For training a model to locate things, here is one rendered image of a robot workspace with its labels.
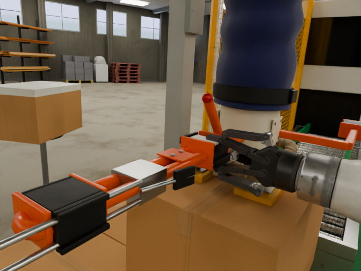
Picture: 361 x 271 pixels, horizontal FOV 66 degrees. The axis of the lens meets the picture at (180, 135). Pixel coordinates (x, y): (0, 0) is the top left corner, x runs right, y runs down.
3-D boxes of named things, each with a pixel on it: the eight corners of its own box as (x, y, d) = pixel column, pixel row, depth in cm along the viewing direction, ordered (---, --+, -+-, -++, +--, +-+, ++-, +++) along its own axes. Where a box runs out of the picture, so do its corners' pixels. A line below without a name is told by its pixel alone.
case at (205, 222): (221, 222, 129) (230, 140, 119) (312, 261, 106) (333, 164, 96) (124, 307, 82) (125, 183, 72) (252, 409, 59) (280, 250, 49)
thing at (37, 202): (74, 204, 41) (73, 172, 40) (108, 221, 37) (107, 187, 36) (14, 229, 34) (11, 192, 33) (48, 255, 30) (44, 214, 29)
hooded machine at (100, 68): (105, 81, 1473) (104, 56, 1439) (108, 82, 1429) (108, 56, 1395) (92, 81, 1436) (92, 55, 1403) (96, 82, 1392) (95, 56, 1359)
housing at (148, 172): (138, 180, 51) (139, 157, 50) (167, 192, 47) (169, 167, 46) (109, 194, 45) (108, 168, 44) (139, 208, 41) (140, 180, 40)
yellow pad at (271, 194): (273, 160, 97) (275, 147, 96) (303, 168, 92) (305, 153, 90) (232, 194, 70) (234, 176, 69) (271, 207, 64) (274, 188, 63)
